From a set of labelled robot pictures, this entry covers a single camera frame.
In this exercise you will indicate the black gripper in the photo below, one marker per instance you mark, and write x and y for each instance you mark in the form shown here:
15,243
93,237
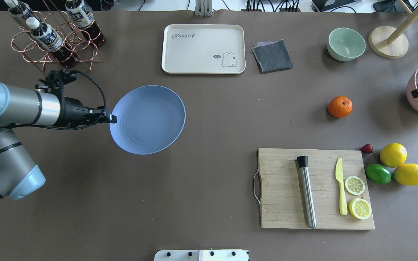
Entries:
72,112

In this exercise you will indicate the orange mandarin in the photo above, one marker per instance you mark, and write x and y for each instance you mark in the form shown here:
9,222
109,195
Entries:
340,106

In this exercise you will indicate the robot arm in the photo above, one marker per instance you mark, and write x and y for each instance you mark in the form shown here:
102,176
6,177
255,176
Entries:
47,106

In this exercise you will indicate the blue plate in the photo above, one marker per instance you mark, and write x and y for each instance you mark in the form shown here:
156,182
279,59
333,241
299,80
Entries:
149,119

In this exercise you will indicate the yellow lemon upper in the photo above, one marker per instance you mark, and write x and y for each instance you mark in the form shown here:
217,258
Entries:
393,155

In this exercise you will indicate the yellow lemon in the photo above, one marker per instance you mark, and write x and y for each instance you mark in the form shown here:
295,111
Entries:
393,155
406,174

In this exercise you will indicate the red strawberry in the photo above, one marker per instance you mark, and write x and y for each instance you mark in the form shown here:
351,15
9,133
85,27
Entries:
367,149

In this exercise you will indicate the yellow lemon lower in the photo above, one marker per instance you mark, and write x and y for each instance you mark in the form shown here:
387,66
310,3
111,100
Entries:
406,174

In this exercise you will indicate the green bowl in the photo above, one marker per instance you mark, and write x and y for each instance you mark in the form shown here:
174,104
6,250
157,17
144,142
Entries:
345,44

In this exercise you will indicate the cream rabbit tray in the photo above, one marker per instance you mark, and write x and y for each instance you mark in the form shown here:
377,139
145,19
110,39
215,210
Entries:
203,49

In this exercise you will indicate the green lime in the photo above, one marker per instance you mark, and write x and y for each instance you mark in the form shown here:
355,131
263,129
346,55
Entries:
378,173

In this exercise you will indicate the tea bottle upper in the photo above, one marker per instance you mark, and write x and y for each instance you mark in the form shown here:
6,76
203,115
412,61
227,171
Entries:
84,19

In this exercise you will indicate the tea bottle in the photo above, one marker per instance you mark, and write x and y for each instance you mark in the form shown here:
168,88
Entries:
84,19
20,12
51,41

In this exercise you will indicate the tea bottle lower left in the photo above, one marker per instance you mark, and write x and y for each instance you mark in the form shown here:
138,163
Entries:
51,41

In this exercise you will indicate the lemon slice flat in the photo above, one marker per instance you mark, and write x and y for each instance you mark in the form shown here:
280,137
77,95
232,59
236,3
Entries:
354,185

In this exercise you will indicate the yellow plastic knife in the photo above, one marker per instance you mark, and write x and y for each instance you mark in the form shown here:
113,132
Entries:
339,178

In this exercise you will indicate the lemon half slice upper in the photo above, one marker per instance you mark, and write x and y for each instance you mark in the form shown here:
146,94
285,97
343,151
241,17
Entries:
360,208

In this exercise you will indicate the tea bottle lower right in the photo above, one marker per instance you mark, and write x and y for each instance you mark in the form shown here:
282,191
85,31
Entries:
20,12

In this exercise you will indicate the steel muddler black tip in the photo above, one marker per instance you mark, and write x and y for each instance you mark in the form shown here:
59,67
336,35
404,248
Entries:
307,191

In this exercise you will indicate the grey folded cloth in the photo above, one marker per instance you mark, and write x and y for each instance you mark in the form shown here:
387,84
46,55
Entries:
272,56

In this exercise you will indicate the bamboo cutting board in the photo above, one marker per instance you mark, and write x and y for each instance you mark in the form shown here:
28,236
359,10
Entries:
281,196

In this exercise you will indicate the copper wire bottle rack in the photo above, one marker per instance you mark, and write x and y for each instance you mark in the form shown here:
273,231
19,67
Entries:
64,37

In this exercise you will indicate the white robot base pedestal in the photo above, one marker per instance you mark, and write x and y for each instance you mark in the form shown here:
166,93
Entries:
203,255

